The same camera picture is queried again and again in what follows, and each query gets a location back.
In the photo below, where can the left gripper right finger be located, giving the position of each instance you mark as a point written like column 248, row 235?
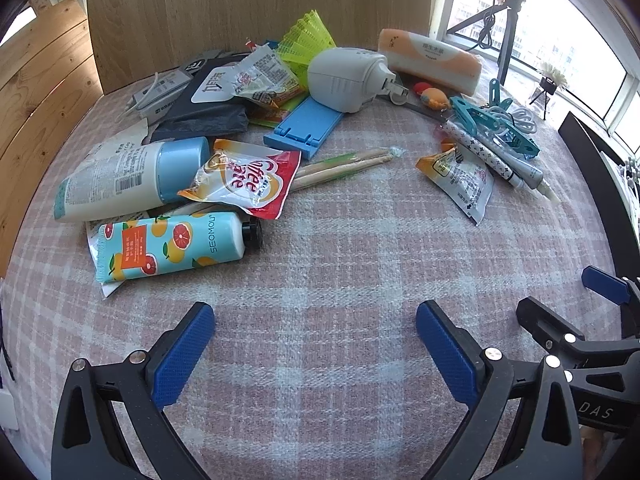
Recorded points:
column 544, row 439

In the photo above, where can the grapefruit hand cream tube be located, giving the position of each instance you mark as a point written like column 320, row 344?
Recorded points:
column 128, row 250

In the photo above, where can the orange white tissue pack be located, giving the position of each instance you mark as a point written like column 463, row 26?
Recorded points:
column 430, row 59

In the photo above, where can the wooden cabinet panel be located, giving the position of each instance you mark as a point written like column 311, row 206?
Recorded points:
column 133, row 39

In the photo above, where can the snack packet with print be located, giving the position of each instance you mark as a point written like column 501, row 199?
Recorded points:
column 261, row 78

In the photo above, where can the white round device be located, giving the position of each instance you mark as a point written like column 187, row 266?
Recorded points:
column 346, row 79

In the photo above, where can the teal clothespin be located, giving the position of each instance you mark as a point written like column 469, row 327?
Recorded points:
column 474, row 120

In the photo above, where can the pink plaid tablecloth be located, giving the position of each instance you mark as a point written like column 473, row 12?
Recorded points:
column 315, row 370

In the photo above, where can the wooden chopsticks pair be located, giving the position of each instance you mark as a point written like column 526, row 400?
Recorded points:
column 327, row 170

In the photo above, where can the small flower vase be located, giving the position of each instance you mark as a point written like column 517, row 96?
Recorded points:
column 551, row 79

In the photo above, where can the white bottle blue cap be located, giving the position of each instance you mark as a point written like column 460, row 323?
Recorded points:
column 129, row 179

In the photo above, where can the black tray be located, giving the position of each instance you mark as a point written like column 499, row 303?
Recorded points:
column 587, row 149

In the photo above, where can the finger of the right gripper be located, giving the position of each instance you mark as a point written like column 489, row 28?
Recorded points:
column 620, row 291
column 558, row 336

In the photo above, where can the blue phone stand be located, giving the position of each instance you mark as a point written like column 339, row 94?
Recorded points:
column 305, row 129

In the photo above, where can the coffee mate sachet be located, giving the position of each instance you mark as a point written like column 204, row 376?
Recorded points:
column 252, row 177

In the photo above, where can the yellow-green shuttlecock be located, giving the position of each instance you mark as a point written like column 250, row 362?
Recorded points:
column 302, row 42

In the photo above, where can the patterned white pen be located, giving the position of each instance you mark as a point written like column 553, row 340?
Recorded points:
column 510, row 168

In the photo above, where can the dark navy pouch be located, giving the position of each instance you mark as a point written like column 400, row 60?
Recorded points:
column 219, row 114

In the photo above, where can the orange red toy figure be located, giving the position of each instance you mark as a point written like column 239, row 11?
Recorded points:
column 433, row 98

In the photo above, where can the orange snack sachet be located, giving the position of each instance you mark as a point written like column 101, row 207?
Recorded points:
column 463, row 176

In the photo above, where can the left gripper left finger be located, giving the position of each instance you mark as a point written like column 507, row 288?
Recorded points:
column 88, row 442

